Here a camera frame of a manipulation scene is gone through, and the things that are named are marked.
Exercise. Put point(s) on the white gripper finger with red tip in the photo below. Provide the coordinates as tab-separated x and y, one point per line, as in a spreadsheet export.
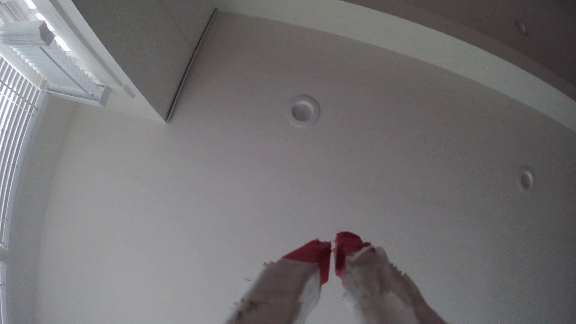
378	288
288	283

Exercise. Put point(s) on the round recessed ceiling light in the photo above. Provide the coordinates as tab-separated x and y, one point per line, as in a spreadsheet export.
302	111
525	178

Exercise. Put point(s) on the white lowered window blind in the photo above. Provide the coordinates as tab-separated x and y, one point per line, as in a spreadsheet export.
13	135

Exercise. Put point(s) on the white raised window blind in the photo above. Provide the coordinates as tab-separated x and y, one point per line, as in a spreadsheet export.
49	58

